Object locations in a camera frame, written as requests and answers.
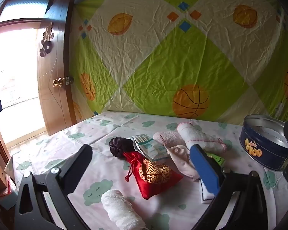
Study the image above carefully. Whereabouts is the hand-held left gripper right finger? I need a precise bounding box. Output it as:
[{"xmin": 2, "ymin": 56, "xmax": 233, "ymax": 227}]
[{"xmin": 190, "ymin": 144, "xmax": 269, "ymax": 230}]

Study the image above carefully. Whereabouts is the cloud printed bed sheet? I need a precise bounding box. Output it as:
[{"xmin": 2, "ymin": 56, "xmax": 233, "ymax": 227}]
[{"xmin": 8, "ymin": 111, "xmax": 288, "ymax": 230}]

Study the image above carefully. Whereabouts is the brass door knob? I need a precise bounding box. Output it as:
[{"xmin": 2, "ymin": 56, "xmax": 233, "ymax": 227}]
[{"xmin": 52, "ymin": 76, "xmax": 74, "ymax": 87}]

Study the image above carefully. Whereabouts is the pale pink cloth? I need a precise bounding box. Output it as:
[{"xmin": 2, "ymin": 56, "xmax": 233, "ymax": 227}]
[{"xmin": 167, "ymin": 146, "xmax": 201, "ymax": 181}]

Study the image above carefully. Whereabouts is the gold black door ornament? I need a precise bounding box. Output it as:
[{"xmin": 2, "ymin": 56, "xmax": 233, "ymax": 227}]
[{"xmin": 39, "ymin": 21, "xmax": 54, "ymax": 57}]

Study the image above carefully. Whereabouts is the round blue cookie tin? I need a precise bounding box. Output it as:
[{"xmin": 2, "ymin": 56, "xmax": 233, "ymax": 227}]
[{"xmin": 239, "ymin": 114, "xmax": 288, "ymax": 172}]

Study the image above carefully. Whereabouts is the white towel pink stitching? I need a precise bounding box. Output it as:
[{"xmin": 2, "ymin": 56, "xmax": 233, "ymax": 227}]
[{"xmin": 177, "ymin": 122, "xmax": 227, "ymax": 155}]

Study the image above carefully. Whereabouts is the teal box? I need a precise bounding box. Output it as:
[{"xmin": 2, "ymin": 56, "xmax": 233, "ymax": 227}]
[{"xmin": 0, "ymin": 184, "xmax": 18, "ymax": 210}]

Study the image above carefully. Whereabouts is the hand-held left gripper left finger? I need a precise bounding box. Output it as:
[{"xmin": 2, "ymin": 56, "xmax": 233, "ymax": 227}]
[{"xmin": 14, "ymin": 144, "xmax": 94, "ymax": 230}]

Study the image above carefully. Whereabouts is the dark satin scrunchie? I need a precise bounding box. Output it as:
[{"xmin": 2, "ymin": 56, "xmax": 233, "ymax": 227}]
[{"xmin": 110, "ymin": 136, "xmax": 136, "ymax": 159}]

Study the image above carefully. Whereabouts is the cotton swab packet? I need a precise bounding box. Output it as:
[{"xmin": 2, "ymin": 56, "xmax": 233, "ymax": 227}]
[{"xmin": 130, "ymin": 135, "xmax": 171, "ymax": 161}]

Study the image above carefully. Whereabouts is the pink fluffy towel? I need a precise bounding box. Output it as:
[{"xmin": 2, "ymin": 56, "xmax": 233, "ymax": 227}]
[{"xmin": 153, "ymin": 131, "xmax": 183, "ymax": 150}]

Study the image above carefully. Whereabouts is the brown wooden door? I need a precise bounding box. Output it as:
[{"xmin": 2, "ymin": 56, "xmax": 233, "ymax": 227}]
[{"xmin": 37, "ymin": 0, "xmax": 79, "ymax": 136}]

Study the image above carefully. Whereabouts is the green ball printed hanging sheet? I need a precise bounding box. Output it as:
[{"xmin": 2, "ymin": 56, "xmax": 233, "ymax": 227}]
[{"xmin": 71, "ymin": 0, "xmax": 288, "ymax": 127}]

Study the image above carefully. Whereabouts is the red gold embroidered pouch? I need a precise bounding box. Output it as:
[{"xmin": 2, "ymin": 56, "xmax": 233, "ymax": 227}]
[{"xmin": 124, "ymin": 151, "xmax": 184, "ymax": 200}]

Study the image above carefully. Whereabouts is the green packet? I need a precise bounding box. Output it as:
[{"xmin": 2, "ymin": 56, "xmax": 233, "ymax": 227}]
[{"xmin": 205, "ymin": 151, "xmax": 225, "ymax": 167}]

